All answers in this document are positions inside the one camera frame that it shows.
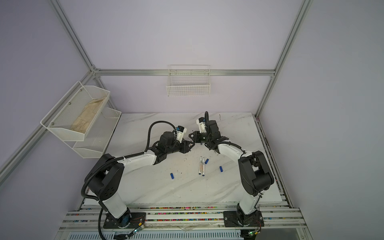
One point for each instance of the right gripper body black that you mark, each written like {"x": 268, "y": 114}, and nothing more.
{"x": 205, "y": 138}

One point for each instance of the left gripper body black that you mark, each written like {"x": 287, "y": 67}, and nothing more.
{"x": 178, "y": 147}

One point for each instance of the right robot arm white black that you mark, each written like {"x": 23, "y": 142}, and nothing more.
{"x": 255, "y": 174}

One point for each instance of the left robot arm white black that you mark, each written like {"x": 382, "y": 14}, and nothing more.
{"x": 102, "y": 182}

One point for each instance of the beige cloth in shelf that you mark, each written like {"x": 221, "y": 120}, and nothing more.
{"x": 83, "y": 121}

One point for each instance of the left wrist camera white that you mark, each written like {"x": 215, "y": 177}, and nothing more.
{"x": 180, "y": 131}

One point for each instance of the white wire wall basket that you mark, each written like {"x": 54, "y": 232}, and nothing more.
{"x": 188, "y": 80}

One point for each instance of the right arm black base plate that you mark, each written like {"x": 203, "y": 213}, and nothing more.
{"x": 238, "y": 219}

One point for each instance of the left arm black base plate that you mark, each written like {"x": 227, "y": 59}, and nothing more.
{"x": 127, "y": 221}

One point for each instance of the white mesh two-tier wall shelf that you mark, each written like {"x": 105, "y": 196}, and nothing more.
{"x": 95, "y": 141}

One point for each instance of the aluminium rail base frame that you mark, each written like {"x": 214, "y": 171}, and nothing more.
{"x": 183, "y": 223}

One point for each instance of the aluminium enclosure frame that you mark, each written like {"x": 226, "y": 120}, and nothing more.
{"x": 21, "y": 153}

